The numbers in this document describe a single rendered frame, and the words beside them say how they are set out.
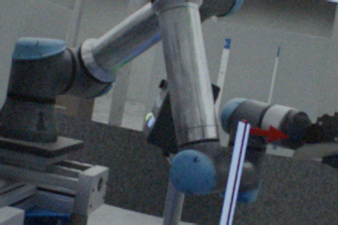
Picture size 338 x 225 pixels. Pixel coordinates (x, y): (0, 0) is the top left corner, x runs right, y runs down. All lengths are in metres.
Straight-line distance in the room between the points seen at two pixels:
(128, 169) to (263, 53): 4.52
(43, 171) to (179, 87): 0.43
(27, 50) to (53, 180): 0.29
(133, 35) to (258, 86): 5.84
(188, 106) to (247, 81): 6.12
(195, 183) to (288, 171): 1.89
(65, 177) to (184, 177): 0.38
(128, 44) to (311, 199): 1.82
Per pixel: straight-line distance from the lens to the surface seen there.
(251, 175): 1.03
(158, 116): 1.30
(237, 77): 7.11
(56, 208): 1.26
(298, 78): 6.96
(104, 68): 1.32
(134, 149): 2.74
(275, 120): 0.99
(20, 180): 1.28
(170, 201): 1.27
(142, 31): 1.23
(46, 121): 1.28
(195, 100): 0.95
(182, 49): 0.98
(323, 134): 0.94
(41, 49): 1.27
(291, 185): 2.81
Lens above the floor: 1.23
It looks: 3 degrees down
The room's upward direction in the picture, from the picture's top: 10 degrees clockwise
